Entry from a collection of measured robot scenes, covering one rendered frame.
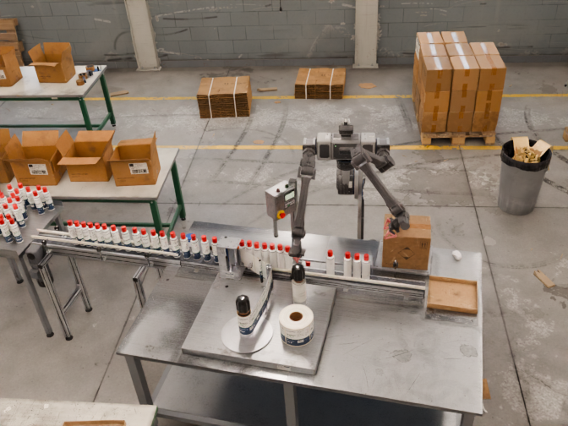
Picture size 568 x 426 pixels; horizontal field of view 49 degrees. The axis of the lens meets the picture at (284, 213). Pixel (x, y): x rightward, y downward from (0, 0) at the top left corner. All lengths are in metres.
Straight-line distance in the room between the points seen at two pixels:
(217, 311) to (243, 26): 5.90
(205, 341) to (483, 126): 4.51
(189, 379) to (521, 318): 2.58
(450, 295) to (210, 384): 1.71
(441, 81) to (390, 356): 3.90
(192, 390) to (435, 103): 4.17
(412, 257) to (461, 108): 3.25
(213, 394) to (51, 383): 1.32
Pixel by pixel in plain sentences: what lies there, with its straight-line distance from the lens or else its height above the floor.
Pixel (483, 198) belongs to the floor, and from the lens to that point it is 6.44.
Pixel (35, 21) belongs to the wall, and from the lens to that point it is 10.11.
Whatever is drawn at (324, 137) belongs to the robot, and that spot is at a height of 1.53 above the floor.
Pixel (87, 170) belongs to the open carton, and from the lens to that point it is 5.52.
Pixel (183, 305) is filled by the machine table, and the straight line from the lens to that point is 4.06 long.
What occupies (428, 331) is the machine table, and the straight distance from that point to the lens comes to 3.84.
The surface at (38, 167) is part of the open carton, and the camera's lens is 5.61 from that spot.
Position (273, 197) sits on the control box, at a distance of 3.78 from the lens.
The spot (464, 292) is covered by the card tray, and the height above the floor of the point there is 0.83.
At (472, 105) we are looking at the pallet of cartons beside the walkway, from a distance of 7.12.
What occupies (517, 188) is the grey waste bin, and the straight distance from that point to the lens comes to 6.08.
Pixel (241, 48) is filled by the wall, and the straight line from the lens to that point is 9.28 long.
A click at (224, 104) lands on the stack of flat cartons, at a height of 0.18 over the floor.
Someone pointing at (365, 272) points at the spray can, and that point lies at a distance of 3.98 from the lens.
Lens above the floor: 3.62
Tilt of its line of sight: 36 degrees down
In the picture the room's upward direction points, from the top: 4 degrees counter-clockwise
